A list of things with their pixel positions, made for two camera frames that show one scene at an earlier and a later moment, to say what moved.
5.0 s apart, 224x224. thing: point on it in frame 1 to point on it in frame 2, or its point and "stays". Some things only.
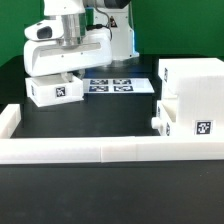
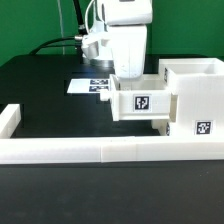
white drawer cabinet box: (193, 95) stays
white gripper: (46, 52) to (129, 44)
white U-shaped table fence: (106, 149) stays
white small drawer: (52, 89) to (146, 98)
